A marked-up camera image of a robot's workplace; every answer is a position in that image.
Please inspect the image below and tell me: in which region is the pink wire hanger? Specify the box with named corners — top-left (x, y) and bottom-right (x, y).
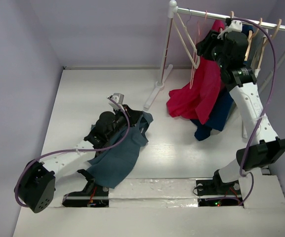
top-left (190, 10), bottom-right (208, 88)

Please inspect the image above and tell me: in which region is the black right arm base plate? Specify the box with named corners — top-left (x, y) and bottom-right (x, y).
top-left (193, 179), bottom-right (243, 207)

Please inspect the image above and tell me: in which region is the navy blue t-shirt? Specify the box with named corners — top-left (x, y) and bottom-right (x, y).
top-left (191, 27), bottom-right (255, 141)

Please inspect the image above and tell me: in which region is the wooden hanger with grey shirt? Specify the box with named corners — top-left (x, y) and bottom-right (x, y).
top-left (254, 19), bottom-right (282, 77)

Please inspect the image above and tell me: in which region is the magenta red t-shirt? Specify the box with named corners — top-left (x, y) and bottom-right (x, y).
top-left (166, 19), bottom-right (227, 125)

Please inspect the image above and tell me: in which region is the pale grey-green t-shirt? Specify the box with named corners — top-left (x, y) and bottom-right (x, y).
top-left (247, 40), bottom-right (263, 72)

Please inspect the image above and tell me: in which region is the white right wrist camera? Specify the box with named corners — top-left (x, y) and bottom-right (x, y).
top-left (217, 18), bottom-right (243, 40)

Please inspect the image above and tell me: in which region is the teal blue t-shirt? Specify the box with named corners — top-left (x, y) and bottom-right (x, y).
top-left (87, 112), bottom-right (153, 189)

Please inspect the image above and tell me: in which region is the cream plastic hanger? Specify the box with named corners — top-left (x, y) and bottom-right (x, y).
top-left (172, 13), bottom-right (201, 69)

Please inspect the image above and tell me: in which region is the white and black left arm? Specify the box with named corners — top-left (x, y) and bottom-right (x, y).
top-left (14, 103), bottom-right (143, 213)

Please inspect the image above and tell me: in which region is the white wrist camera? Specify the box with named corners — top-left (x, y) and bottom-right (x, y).
top-left (107, 93), bottom-right (124, 110)
top-left (217, 18), bottom-right (243, 40)

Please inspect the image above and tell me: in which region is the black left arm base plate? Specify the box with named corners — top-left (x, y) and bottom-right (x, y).
top-left (62, 181), bottom-right (109, 208)

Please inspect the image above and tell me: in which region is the wooden hanger with navy shirt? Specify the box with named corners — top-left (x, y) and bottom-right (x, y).
top-left (242, 24), bottom-right (264, 64)

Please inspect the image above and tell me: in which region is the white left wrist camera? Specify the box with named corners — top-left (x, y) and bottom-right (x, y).
top-left (107, 93), bottom-right (124, 110)

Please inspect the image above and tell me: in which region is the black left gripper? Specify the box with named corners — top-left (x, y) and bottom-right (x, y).
top-left (107, 105), bottom-right (142, 140)

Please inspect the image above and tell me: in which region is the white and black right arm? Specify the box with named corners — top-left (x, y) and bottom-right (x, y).
top-left (196, 30), bottom-right (285, 195)

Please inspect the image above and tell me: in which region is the white clothes rack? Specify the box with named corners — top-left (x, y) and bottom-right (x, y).
top-left (142, 0), bottom-right (285, 139)

